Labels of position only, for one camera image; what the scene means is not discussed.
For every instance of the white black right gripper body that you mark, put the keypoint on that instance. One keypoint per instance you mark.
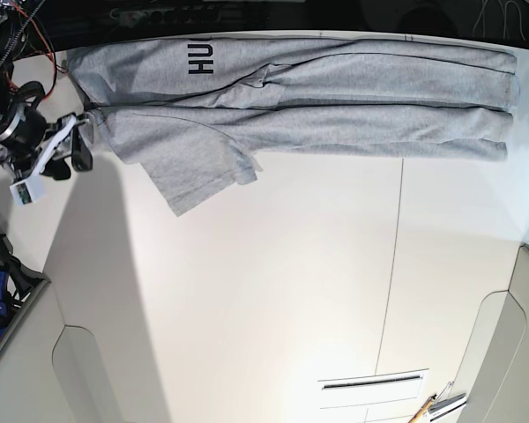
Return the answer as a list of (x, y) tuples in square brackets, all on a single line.
[(28, 142)]

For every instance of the grey T-shirt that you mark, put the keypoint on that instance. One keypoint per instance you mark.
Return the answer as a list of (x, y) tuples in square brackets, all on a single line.
[(195, 113)]

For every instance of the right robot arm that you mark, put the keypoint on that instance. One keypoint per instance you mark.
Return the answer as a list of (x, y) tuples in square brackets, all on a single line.
[(20, 34)]

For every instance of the blue black equipment pile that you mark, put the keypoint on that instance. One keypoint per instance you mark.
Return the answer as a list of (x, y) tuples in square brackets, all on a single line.
[(17, 284)]

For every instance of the white silver flat device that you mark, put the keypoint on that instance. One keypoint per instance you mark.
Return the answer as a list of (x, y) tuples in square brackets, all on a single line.
[(447, 406)]

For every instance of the wooden stick tool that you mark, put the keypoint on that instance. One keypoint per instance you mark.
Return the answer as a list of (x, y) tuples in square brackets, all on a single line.
[(423, 409)]

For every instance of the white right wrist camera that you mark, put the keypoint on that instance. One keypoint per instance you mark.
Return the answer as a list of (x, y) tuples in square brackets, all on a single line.
[(27, 191)]

